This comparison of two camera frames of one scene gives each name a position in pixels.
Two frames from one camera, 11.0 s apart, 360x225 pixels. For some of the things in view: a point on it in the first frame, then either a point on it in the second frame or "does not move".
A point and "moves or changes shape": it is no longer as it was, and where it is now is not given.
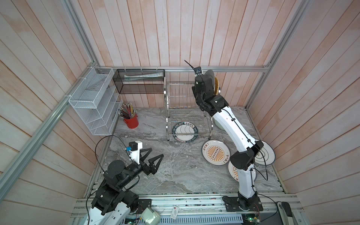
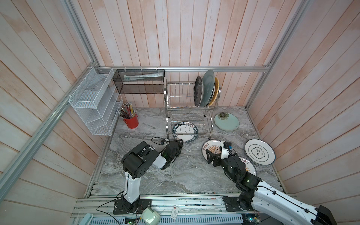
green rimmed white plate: [184, 132] does not move
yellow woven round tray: [216, 86] does not move
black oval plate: [210, 74] moves or changes shape
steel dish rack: [183, 116] does not move
